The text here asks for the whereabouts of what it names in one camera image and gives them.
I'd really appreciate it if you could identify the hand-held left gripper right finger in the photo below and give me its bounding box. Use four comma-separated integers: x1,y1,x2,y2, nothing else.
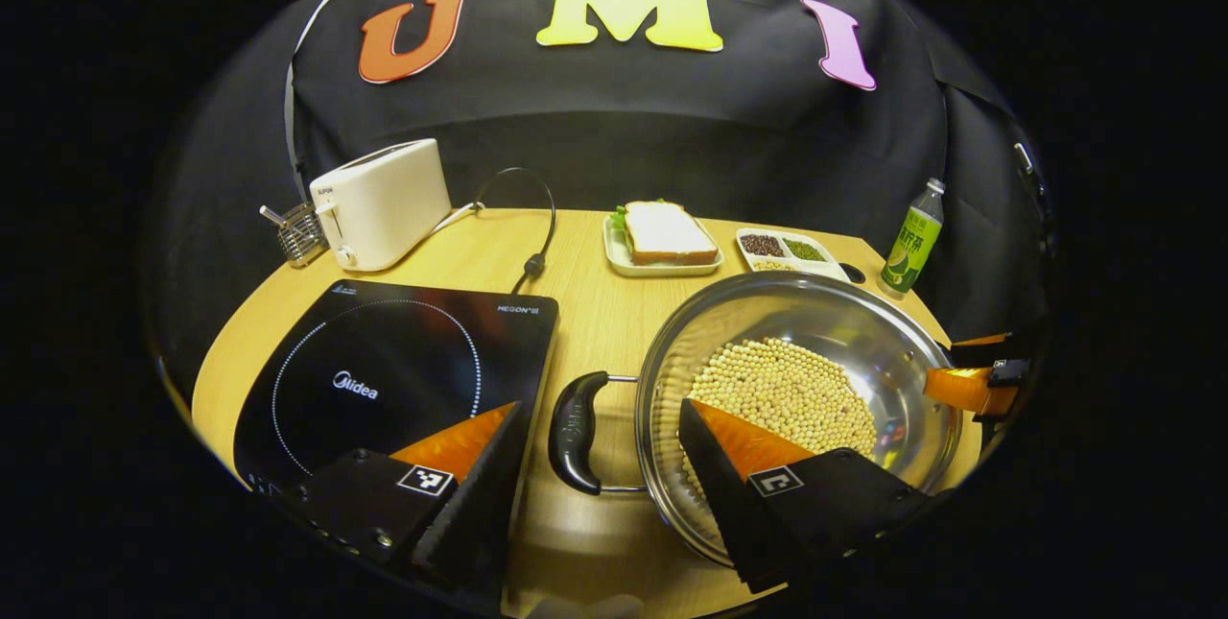
677,397,933,594

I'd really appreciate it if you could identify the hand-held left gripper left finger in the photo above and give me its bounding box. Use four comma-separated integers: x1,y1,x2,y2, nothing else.
288,400,527,601

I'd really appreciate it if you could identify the stainless steel pot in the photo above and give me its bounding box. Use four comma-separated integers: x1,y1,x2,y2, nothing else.
548,271,964,568

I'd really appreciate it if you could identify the black induction cooktop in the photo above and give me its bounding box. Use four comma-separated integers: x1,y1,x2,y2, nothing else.
232,278,560,507

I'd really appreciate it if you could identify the green label drink bottle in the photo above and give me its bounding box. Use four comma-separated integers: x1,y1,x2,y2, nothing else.
879,178,947,297

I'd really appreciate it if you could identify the pile of soybeans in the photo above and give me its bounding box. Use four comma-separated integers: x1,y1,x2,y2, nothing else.
682,337,880,507

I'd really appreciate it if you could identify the white divided bean dish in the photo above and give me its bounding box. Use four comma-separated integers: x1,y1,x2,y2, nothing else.
735,227,851,283

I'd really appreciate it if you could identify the white rectangular plate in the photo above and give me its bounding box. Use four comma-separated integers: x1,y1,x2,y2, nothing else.
602,210,726,278

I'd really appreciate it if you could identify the sandwich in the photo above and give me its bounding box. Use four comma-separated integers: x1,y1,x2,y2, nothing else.
612,200,720,266

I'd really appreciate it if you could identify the white toaster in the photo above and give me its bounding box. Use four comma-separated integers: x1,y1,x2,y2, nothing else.
308,138,453,274

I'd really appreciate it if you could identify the metal door handle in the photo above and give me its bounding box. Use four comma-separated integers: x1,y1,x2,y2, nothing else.
1013,140,1044,190

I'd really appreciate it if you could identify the black power cable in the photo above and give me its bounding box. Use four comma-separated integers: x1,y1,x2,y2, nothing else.
432,167,558,295

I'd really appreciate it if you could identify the small wire basket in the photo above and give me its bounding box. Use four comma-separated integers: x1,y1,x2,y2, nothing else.
258,202,328,269

